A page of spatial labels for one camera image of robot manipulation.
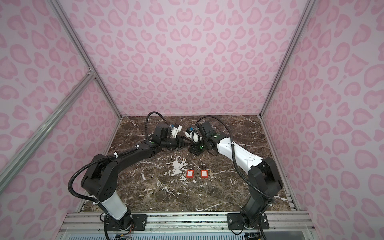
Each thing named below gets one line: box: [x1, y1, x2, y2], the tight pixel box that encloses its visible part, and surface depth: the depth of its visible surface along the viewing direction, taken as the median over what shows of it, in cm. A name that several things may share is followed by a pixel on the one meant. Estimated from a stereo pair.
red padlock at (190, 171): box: [186, 163, 195, 179], surface depth 90 cm
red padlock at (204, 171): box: [200, 163, 209, 179], surface depth 90 cm
